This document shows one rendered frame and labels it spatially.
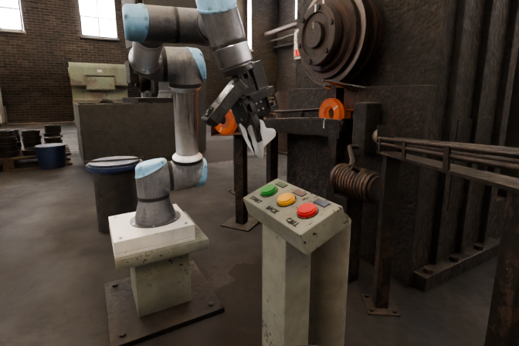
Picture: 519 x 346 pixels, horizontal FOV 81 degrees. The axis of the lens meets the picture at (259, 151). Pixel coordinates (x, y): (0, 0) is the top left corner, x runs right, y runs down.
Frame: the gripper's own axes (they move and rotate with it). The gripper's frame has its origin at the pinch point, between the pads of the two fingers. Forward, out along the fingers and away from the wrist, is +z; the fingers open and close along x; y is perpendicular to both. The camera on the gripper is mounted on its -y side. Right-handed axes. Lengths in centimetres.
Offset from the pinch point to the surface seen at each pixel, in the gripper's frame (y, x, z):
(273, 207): -3.5, -6.6, 10.2
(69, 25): 46, 1059, -227
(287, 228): -5.9, -14.9, 10.7
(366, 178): 50, 18, 37
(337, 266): 7.0, -9.1, 33.6
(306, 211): -1.2, -15.7, 9.3
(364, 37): 83, 36, -11
